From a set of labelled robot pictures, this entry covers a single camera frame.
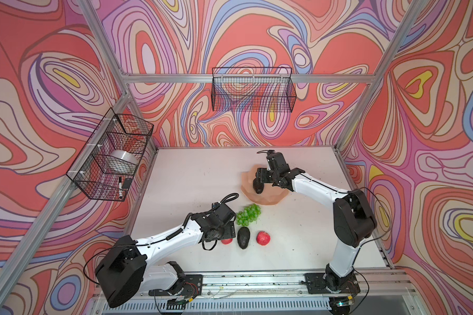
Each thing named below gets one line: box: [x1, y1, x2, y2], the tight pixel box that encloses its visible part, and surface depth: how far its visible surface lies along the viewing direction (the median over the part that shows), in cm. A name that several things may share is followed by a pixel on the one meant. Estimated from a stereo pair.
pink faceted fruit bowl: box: [240, 164, 290, 206], surface depth 99 cm
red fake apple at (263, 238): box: [256, 231, 271, 247], surface depth 83 cm
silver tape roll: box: [106, 149, 138, 170], surface depth 73 cm
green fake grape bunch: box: [235, 203, 262, 227], surface depth 88 cm
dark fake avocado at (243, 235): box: [237, 226, 251, 250], surface depth 84 cm
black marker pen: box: [118, 176, 123, 199], surface depth 74 cm
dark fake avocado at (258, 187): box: [252, 177, 265, 195], surface depth 98 cm
